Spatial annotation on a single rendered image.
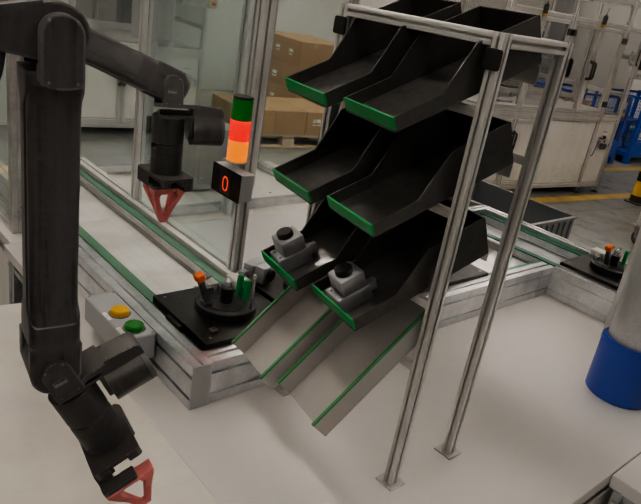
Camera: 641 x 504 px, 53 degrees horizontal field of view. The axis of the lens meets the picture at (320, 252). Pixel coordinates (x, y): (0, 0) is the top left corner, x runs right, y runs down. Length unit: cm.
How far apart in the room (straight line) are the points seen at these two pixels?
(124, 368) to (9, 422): 52
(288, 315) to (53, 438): 48
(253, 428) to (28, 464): 41
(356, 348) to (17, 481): 61
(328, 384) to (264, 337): 19
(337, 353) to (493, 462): 41
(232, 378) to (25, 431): 40
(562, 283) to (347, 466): 120
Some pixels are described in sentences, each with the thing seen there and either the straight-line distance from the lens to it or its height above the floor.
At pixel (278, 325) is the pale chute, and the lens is 130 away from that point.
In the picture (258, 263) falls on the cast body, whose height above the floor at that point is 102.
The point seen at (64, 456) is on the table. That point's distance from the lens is 127.
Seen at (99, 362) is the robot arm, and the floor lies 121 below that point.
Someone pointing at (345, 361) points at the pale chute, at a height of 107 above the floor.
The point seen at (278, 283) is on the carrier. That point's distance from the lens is 166.
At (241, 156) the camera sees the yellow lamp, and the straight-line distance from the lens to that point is 159.
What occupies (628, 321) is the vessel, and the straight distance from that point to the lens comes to 170.
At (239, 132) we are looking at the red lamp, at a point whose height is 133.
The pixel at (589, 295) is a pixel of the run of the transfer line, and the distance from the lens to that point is 223.
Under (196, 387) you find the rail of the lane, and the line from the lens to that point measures 134.
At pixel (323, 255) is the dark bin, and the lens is 120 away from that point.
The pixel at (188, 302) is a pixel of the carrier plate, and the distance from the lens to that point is 152.
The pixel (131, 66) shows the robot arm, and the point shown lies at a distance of 117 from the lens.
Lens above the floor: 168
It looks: 22 degrees down
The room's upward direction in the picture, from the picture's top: 10 degrees clockwise
